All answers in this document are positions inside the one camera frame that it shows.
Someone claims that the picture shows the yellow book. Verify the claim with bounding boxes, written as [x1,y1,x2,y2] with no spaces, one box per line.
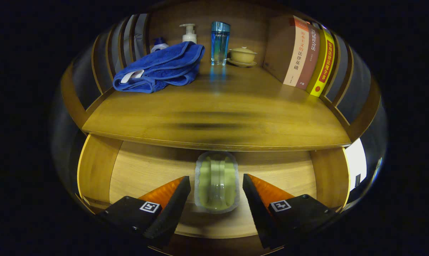
[306,28,335,97]

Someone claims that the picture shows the small white blue-capped bottle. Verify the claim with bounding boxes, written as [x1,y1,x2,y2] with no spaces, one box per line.
[151,37,169,53]

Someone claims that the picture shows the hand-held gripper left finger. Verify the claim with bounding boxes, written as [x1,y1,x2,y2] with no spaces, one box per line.
[95,176,191,249]

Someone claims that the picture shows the pale green item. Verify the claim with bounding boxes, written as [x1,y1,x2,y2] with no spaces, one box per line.
[194,151,240,214]

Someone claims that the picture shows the white and orange book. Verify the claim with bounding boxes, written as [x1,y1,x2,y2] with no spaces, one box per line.
[263,15,310,87]

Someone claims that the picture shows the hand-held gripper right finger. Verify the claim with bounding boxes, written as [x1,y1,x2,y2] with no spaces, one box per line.
[242,174,339,249]

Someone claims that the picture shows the brown book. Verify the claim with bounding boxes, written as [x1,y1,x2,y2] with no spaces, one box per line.
[296,24,321,90]

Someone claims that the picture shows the yellow lidded tea cup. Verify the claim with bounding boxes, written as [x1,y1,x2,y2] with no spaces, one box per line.
[227,46,258,68]

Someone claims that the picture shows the tall blue glass bottle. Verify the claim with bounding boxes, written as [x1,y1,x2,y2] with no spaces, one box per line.
[211,21,231,66]

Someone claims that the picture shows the wooden countertop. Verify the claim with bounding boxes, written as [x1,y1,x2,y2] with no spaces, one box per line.
[82,66,352,152]

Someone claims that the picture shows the blue folded towel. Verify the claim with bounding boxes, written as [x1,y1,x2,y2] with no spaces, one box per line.
[113,41,206,94]

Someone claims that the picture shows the white pump bottle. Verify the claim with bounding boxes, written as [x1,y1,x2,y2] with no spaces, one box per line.
[179,23,197,44]

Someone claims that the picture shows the wooden drawer with black knob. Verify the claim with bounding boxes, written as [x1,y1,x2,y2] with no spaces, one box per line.
[76,134,351,255]

